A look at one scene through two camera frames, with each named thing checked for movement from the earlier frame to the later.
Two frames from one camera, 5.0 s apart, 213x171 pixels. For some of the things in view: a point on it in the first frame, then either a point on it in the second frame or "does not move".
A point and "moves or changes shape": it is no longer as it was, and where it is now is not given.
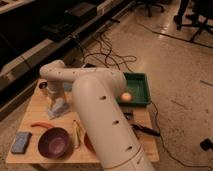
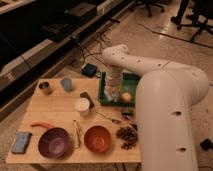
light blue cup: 67,86 does not move
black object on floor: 206,144 does not move
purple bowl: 55,143 does not move
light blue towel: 59,108 moves or changes shape
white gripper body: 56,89 to 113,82
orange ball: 126,96 does not move
